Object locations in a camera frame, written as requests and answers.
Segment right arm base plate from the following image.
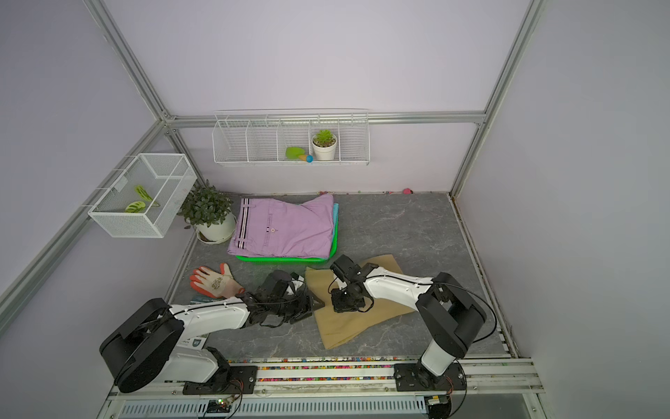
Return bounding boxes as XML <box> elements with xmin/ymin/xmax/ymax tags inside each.
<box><xmin>393</xmin><ymin>362</ymin><xmax>467</xmax><ymax>393</ymax></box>

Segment green toy shovel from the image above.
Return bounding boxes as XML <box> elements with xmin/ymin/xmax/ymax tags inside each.
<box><xmin>285</xmin><ymin>147</ymin><xmax>314</xmax><ymax>162</ymax></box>

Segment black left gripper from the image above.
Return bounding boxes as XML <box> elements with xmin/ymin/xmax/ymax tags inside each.
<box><xmin>269</xmin><ymin>290</ymin><xmax>325</xmax><ymax>323</ymax></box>

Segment purple pants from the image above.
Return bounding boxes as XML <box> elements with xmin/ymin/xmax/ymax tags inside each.
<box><xmin>228</xmin><ymin>194</ymin><xmax>335</xmax><ymax>258</ymax></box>

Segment small potted succulent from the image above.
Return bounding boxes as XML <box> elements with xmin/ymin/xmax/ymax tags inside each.
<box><xmin>312</xmin><ymin>129</ymin><xmax>338</xmax><ymax>162</ymax></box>

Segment large green potted plant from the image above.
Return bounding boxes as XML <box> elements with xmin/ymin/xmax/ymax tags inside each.
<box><xmin>177</xmin><ymin>181</ymin><xmax>237</xmax><ymax>244</ymax></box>

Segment white wire wall shelf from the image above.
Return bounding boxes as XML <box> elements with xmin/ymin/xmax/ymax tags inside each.
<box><xmin>212</xmin><ymin>108</ymin><xmax>371</xmax><ymax>166</ymax></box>

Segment teal pants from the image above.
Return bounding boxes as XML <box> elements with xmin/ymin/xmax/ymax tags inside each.
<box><xmin>333</xmin><ymin>203</ymin><xmax>340</xmax><ymax>240</ymax></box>

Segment flower seed packet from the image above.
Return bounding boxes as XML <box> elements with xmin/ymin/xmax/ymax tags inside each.
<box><xmin>187</xmin><ymin>295</ymin><xmax>213</xmax><ymax>351</ymax></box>

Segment green leaf toy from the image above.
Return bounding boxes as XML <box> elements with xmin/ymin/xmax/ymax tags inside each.
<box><xmin>124</xmin><ymin>185</ymin><xmax>161</xmax><ymax>214</ymax></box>

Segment red white work glove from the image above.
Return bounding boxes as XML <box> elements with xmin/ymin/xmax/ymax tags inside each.
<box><xmin>189</xmin><ymin>263</ymin><xmax>245</xmax><ymax>299</ymax></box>

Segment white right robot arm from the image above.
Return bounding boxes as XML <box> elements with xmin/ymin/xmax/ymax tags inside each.
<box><xmin>330</xmin><ymin>256</ymin><xmax>487</xmax><ymax>378</ymax></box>

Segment green plastic basket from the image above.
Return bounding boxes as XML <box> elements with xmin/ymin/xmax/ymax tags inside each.
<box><xmin>237</xmin><ymin>233</ymin><xmax>338</xmax><ymax>265</ymax></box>

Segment tan pants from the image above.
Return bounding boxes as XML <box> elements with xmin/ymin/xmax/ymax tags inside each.
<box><xmin>304</xmin><ymin>267</ymin><xmax>415</xmax><ymax>350</ymax></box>

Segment aluminium front rail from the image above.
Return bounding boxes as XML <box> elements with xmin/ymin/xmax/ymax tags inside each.
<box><xmin>98</xmin><ymin>357</ymin><xmax>554</xmax><ymax>418</ymax></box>

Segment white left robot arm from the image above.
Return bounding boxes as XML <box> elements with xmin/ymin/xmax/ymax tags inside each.
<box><xmin>99</xmin><ymin>270</ymin><xmax>325</xmax><ymax>395</ymax></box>

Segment white wire side basket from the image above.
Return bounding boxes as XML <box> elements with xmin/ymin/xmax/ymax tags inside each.
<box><xmin>88</xmin><ymin>153</ymin><xmax>197</xmax><ymax>238</ymax></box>

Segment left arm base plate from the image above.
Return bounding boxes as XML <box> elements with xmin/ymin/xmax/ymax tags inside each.
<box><xmin>183</xmin><ymin>366</ymin><xmax>258</xmax><ymax>396</ymax></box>

